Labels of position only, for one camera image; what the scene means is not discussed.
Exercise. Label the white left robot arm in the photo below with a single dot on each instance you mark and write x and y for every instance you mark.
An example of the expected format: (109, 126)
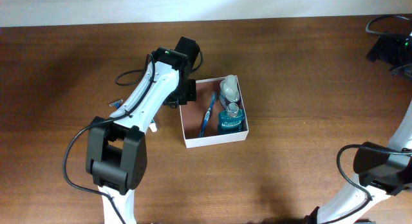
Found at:
(116, 154)

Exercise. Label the clear sanitizer bottle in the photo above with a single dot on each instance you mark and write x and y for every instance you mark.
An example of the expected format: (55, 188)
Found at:
(229, 92)

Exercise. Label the green toothpaste tube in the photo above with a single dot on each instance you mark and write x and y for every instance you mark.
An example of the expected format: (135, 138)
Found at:
(153, 126)

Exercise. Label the blue mouthwash bottle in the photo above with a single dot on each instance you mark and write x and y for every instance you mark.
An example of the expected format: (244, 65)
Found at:
(231, 119)

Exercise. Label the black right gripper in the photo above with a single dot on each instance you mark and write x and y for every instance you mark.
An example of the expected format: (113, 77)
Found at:
(385, 49)

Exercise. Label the blue white toothbrush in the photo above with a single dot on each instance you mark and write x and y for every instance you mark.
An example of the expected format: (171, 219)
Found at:
(207, 114)

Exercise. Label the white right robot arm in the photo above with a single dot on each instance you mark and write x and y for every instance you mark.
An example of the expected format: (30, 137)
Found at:
(380, 172)

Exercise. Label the white pink open box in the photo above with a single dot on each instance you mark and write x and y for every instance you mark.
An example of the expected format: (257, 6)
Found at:
(192, 116)

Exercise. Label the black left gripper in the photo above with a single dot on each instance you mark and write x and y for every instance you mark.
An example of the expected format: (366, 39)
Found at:
(191, 95)

